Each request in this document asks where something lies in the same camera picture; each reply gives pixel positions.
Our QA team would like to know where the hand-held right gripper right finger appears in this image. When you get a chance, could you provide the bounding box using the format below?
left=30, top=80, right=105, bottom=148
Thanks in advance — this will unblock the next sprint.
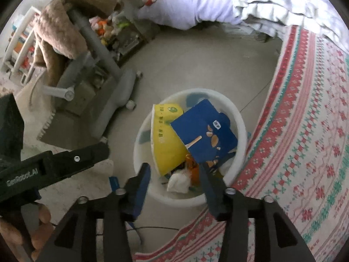
left=199, top=162, right=317, bottom=262

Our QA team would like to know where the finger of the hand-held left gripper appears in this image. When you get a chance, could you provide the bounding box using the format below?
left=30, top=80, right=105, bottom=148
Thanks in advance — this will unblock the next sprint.
left=51, top=141, right=110, bottom=178

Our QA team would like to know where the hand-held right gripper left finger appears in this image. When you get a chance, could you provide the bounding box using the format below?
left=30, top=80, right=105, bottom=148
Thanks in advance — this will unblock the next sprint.
left=35, top=162, right=152, bottom=262

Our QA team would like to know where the yellow paper bowl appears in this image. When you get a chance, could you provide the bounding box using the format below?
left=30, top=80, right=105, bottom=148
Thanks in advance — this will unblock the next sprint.
left=151, top=103, right=190, bottom=176

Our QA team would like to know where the dark blue snack box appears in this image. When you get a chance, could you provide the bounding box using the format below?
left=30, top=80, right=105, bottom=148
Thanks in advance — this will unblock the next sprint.
left=170, top=99, right=238, bottom=174

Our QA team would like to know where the white plastic waste bin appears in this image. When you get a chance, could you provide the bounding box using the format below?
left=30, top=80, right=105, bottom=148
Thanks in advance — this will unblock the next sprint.
left=133, top=88, right=247, bottom=207

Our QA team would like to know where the person's left hand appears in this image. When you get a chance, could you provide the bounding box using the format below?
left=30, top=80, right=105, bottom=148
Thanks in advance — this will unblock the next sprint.
left=0, top=203, right=54, bottom=262

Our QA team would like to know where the orange wrapper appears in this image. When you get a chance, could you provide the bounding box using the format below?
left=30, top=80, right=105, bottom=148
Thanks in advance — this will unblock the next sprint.
left=185, top=154, right=201, bottom=186

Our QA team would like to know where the crumpled white tissue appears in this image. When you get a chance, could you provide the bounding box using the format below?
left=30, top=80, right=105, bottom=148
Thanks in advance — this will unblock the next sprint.
left=167, top=169, right=193, bottom=193

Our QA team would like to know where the beige fringed rug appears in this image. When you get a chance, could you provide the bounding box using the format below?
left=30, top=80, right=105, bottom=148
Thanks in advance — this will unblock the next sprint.
left=14, top=71, right=56, bottom=142

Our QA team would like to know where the grey wheeled chair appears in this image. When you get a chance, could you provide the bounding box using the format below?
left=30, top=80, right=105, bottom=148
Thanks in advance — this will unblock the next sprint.
left=42, top=8, right=137, bottom=140

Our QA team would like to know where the red green patterned bedsheet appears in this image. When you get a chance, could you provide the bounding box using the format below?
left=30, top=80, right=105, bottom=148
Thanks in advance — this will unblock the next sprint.
left=133, top=24, right=349, bottom=262

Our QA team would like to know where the brown fleece blanket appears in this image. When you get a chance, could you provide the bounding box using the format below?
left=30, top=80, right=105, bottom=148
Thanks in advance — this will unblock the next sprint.
left=34, top=0, right=122, bottom=88

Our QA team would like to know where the pile of plush toys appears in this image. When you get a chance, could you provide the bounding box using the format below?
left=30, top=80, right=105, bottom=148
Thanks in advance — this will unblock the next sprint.
left=89, top=11, right=130, bottom=45

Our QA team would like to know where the white bookshelf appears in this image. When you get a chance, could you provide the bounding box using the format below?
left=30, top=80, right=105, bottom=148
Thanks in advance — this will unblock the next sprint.
left=0, top=5, right=41, bottom=85

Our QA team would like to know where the white pillow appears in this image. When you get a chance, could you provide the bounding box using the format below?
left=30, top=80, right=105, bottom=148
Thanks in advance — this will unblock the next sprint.
left=138, top=0, right=243, bottom=30

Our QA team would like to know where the white purple striped duvet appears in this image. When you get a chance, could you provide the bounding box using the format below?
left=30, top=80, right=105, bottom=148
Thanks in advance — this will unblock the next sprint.
left=233, top=0, right=349, bottom=52

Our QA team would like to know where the black cable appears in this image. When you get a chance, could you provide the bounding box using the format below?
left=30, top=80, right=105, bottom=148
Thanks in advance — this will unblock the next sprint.
left=55, top=222, right=180, bottom=241

